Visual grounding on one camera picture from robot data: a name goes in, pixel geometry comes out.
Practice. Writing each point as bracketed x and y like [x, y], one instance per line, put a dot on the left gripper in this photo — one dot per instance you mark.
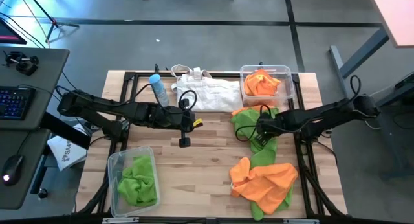
[179, 122]

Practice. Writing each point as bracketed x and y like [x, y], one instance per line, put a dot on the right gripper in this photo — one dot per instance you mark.
[274, 127]

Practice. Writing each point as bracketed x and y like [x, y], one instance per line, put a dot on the green microfiber towel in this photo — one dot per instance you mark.
[142, 167]
[242, 123]
[129, 190]
[263, 159]
[256, 212]
[147, 195]

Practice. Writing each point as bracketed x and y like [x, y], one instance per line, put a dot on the clear plastic bin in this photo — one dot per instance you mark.
[288, 88]
[118, 161]

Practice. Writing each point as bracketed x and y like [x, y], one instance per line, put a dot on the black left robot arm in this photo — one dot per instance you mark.
[106, 105]

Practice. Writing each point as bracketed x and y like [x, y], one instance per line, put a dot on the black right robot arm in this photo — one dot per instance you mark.
[317, 117]

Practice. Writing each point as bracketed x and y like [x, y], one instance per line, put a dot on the clear bottle with blue cap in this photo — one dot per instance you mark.
[158, 88]

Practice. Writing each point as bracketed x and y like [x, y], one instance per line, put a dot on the white canvas tote bag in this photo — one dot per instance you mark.
[220, 94]

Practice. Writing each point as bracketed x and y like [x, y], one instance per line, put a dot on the silver aluminium extrusion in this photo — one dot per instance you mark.
[119, 220]
[300, 221]

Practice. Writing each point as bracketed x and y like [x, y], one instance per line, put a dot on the black support beam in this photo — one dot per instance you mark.
[64, 130]

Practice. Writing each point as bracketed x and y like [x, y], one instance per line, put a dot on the grey metal desk leg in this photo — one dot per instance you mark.
[365, 52]

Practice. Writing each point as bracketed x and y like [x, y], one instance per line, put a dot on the dark grey desk top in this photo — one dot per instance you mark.
[48, 75]
[35, 172]

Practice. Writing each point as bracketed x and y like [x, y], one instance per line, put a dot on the black round knob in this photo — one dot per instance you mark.
[42, 193]

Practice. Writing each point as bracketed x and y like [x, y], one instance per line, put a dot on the black tripod stand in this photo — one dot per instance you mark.
[54, 22]

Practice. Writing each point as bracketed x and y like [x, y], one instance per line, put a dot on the black backlit keyboard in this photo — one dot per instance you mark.
[16, 102]

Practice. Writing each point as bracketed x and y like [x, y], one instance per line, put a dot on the light pink table top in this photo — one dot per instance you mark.
[394, 13]

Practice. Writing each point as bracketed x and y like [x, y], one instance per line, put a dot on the black computer mouse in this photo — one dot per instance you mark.
[13, 170]

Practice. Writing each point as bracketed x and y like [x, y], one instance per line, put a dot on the black computer monitor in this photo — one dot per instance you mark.
[9, 33]

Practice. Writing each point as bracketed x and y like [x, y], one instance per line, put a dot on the black metal table frame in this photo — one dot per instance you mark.
[129, 76]

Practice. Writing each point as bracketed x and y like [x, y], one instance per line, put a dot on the grey metal desk frame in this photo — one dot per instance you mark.
[389, 143]

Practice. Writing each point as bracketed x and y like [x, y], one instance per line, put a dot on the black clamp mount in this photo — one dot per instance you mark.
[26, 68]

